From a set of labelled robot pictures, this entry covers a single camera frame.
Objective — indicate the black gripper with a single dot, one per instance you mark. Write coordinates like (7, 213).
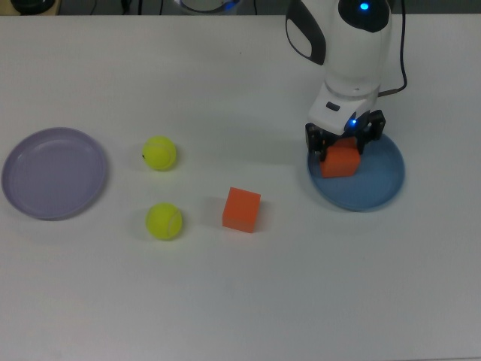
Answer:
(327, 138)

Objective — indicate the orange foam cube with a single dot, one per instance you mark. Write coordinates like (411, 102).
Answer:
(240, 207)
(340, 163)

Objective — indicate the yellow tennis ball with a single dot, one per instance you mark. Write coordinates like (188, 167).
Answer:
(163, 222)
(159, 153)

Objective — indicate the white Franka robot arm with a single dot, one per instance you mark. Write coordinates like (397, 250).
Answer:
(357, 56)

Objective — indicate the blue plate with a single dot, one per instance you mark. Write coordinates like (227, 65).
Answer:
(376, 180)

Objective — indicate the purple plate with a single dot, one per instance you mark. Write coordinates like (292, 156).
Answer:
(54, 173)

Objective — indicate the black round object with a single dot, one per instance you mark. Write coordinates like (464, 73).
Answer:
(32, 4)

